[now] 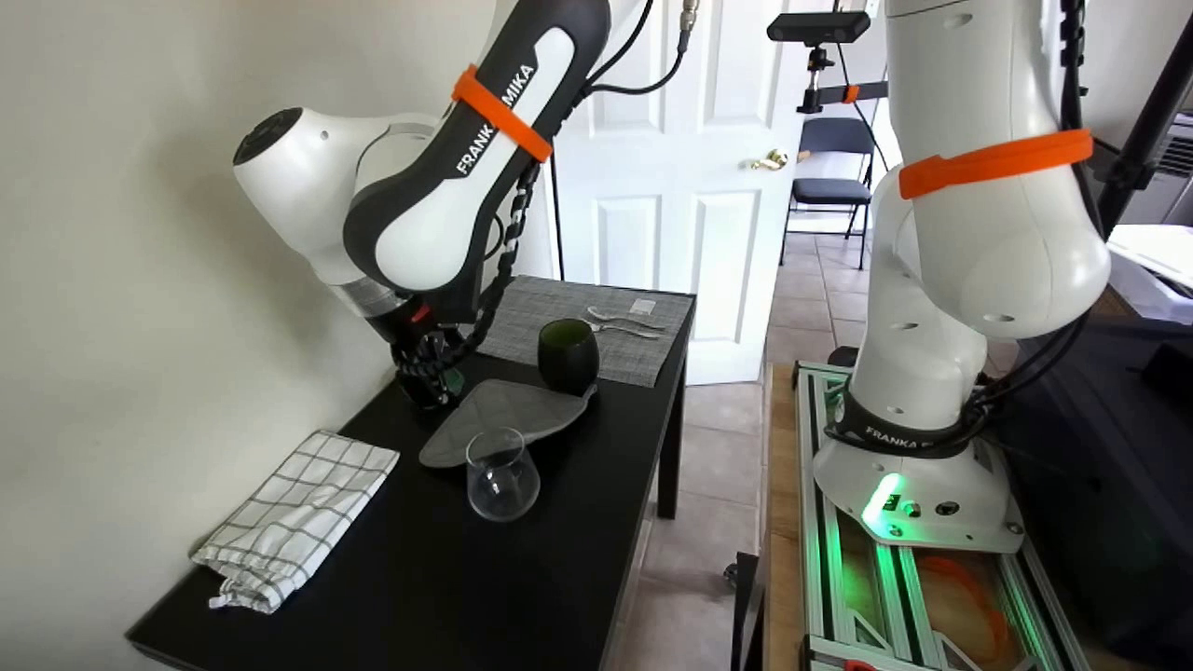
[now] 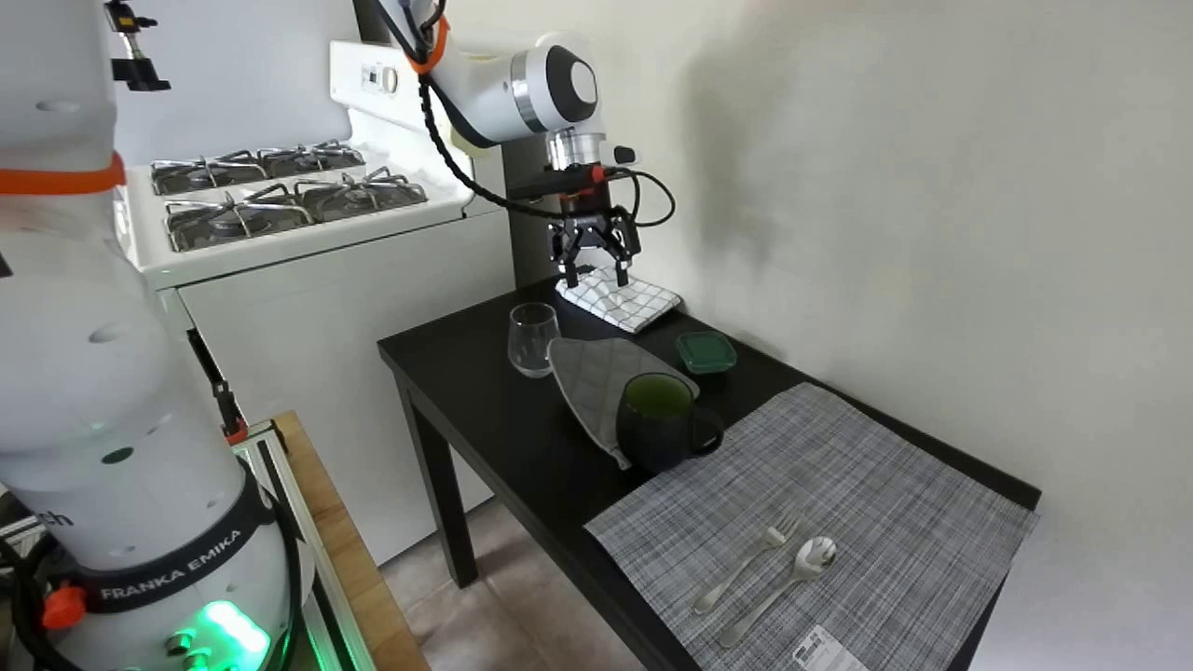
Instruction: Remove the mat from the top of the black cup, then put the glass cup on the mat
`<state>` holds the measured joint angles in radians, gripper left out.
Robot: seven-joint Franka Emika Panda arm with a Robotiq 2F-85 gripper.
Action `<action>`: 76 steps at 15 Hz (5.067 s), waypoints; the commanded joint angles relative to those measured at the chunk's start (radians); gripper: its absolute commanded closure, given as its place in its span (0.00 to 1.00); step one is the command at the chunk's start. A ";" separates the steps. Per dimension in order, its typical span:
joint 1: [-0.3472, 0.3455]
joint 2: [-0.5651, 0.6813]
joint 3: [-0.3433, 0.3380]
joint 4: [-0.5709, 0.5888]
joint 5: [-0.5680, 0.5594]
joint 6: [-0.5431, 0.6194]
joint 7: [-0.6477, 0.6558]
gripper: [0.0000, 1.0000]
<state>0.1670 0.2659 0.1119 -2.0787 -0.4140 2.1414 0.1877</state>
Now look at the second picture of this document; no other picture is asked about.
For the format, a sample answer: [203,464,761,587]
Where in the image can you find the black mug green inside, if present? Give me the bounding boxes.
[616,370,727,477]

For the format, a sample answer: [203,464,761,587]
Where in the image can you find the wooden workbench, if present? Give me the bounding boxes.
[266,409,434,671]

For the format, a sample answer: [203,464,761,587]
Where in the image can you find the black bracket clamp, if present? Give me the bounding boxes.
[106,0,171,93]

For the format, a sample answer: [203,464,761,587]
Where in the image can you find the green round lid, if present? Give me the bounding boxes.
[657,324,742,382]

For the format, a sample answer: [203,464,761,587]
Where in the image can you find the white checked dish towel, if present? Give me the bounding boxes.
[551,267,685,336]

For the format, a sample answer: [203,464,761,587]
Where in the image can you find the black table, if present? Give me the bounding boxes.
[373,278,1044,671]

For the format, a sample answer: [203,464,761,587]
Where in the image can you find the grey woven placemat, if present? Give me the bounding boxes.
[580,382,1036,671]

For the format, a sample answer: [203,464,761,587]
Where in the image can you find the black base cable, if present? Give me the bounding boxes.
[0,496,81,671]

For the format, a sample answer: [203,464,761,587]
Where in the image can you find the clear glass cup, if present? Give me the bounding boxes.
[502,298,567,383]

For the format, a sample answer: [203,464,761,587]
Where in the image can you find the orange strap on arm base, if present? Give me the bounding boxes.
[0,152,130,197]

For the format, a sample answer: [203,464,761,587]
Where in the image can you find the black stove burner grate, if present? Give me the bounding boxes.
[164,170,434,258]
[149,140,369,197]

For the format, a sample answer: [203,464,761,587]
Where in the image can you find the orange strap on forearm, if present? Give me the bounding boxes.
[414,12,455,79]

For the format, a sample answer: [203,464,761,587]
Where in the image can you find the white placemat label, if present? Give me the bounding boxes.
[792,622,869,671]

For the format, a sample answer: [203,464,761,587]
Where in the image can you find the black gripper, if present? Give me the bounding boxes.
[544,170,644,295]

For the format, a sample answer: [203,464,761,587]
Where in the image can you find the white gas stove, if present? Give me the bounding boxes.
[114,35,519,571]

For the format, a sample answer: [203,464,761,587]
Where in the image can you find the silver fork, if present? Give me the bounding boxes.
[685,519,794,626]

